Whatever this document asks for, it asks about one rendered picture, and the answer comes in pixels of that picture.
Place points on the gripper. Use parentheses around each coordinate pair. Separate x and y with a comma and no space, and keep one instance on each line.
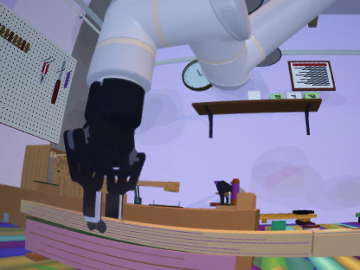
(115,115)

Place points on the purple and orange regulating tool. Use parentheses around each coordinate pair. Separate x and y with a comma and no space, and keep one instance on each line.
(235,190)

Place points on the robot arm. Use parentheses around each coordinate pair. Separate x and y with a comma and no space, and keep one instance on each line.
(173,23)

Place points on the tan wooden hammer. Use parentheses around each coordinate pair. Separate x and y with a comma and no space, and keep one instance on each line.
(170,187)

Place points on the tan wooden key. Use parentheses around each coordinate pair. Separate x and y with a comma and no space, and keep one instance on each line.
(202,239)

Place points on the tan tool block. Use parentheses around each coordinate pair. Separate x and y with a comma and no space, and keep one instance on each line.
(246,202)

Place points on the green block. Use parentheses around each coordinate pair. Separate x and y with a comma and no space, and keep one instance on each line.
(358,217)

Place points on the grey metal bar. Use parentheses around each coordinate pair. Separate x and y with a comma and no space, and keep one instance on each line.
(51,170)

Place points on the cream pegboard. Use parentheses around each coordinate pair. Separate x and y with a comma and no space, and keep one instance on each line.
(23,95)

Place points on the brown peg row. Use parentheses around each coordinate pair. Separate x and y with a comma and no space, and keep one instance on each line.
(14,39)

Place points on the white plain box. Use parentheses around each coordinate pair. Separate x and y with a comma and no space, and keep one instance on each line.
(254,95)

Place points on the green labelled box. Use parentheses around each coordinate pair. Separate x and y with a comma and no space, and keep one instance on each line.
(277,96)
(311,95)

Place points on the grey round ceiling lamp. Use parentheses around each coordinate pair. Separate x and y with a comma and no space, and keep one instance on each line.
(256,5)
(272,59)

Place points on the black flat disc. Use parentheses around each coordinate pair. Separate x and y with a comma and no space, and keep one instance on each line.
(303,212)

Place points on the white labelled box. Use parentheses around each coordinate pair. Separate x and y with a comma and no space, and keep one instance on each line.
(294,95)

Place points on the brown framed chart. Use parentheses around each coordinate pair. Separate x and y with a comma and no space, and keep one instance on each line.
(311,75)

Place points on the black bracket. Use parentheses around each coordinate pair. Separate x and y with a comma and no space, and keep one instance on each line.
(223,187)

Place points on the round wall clock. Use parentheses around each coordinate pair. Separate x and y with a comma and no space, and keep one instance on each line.
(194,76)

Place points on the pale green wall pipe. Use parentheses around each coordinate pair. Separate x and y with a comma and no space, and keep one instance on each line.
(317,52)
(86,17)

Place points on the brown wall shelf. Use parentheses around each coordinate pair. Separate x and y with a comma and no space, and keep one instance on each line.
(256,106)

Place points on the olive small wall box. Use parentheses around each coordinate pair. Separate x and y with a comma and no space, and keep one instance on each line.
(313,22)

